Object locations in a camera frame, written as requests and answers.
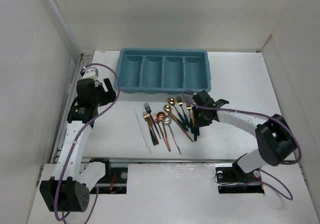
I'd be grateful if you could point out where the gold knife green handle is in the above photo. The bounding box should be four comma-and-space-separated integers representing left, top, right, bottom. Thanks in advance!
192, 128, 198, 142
194, 126, 200, 136

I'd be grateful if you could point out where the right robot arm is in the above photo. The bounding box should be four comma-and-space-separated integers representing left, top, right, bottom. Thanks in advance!
192, 90, 302, 181

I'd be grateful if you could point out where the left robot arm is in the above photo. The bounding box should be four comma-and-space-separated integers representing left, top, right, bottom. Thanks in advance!
39, 77, 117, 213

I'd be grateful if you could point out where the silver slotted spoon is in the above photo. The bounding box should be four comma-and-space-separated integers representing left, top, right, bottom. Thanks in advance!
162, 115, 182, 155

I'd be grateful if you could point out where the rose gold spoon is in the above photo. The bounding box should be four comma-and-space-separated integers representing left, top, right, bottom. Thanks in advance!
152, 112, 166, 145

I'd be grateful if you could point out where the copper slotted spoon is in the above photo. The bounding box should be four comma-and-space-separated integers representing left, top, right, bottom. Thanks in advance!
157, 111, 171, 152

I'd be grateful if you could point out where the blue plastic cutlery tray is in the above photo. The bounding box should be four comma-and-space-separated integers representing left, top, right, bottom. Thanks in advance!
113, 48, 212, 94

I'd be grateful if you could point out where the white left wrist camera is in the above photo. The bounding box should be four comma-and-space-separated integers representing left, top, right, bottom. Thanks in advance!
80, 66, 99, 81

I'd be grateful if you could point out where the gold spoon upper green handle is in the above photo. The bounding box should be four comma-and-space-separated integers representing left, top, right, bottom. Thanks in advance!
167, 97, 189, 131

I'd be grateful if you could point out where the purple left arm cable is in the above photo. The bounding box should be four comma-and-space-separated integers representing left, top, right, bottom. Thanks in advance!
54, 63, 123, 221

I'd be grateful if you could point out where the aluminium rail left side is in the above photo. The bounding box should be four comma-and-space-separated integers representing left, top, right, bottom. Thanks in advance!
46, 52, 94, 164

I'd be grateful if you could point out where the aluminium rail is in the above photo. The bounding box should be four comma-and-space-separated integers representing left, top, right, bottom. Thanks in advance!
46, 52, 94, 164
109, 157, 236, 164

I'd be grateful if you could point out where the rose gold fork green handle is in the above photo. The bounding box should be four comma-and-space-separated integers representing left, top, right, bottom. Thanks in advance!
143, 111, 158, 146

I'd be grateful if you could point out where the aluminium rail front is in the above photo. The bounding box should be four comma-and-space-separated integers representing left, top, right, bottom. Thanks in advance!
109, 157, 236, 164

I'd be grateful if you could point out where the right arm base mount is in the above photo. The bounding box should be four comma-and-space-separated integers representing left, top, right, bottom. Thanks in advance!
214, 166, 265, 194

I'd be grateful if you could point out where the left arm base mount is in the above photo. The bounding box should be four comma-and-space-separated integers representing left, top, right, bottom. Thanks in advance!
84, 158, 128, 195

